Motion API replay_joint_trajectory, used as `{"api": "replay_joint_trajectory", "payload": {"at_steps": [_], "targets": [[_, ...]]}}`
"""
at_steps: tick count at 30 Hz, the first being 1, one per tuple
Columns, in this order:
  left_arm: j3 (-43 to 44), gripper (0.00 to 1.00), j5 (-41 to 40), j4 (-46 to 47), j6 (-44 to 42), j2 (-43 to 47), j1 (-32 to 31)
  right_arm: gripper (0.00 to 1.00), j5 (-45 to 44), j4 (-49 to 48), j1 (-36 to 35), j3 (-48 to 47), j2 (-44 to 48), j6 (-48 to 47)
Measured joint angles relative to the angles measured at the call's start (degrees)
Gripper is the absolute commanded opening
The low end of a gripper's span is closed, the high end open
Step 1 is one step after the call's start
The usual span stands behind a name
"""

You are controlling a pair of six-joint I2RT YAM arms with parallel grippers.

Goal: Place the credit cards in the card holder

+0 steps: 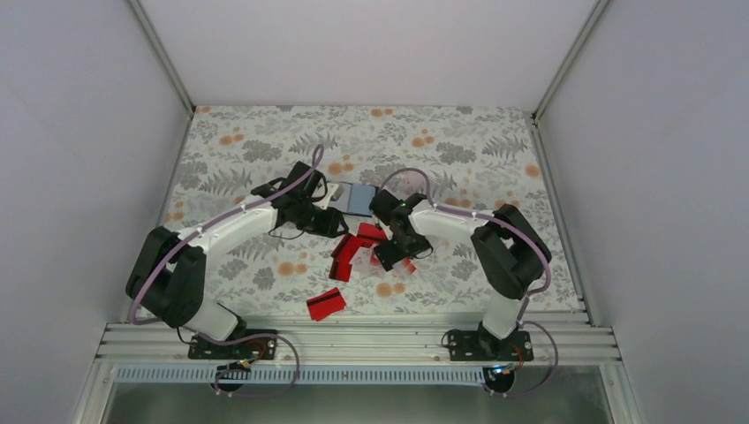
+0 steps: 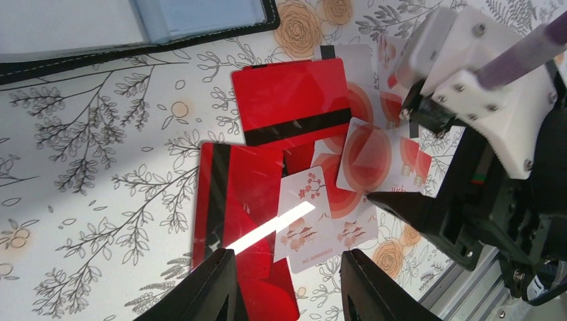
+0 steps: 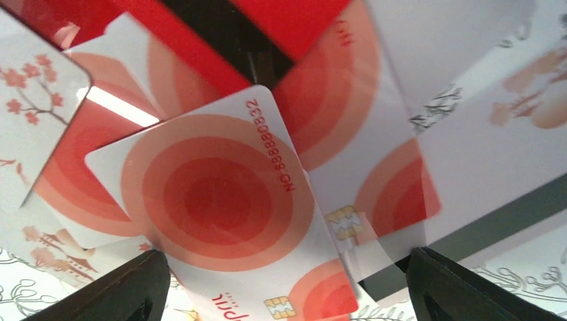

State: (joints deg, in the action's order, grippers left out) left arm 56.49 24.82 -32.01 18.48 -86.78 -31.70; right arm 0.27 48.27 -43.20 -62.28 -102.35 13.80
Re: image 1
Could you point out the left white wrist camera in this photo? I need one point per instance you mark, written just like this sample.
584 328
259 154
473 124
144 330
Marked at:
331 193

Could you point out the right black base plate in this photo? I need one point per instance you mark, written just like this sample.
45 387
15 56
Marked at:
474 345

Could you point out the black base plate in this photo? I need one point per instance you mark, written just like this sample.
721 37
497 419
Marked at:
261 347
474 345

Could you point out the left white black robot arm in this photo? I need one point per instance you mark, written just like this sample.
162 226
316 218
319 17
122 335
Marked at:
168 277

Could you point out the red card black stripe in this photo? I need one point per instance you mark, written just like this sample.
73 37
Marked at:
326 304

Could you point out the red card lower left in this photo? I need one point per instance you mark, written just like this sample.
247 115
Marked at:
341 269

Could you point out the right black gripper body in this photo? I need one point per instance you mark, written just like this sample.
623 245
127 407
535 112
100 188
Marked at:
408 246

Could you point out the white card red circles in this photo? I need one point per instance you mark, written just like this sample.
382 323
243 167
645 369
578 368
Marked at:
373 267

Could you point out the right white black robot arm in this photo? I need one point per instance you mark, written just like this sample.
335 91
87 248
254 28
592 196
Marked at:
510 252

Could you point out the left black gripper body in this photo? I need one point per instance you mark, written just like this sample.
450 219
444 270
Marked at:
313 224

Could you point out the aluminium rail frame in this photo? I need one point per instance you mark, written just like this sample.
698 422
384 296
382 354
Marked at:
406 348

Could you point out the floral patterned table mat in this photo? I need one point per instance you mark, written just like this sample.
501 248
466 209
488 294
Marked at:
477 158

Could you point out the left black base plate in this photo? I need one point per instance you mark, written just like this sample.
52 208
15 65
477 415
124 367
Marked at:
261 347

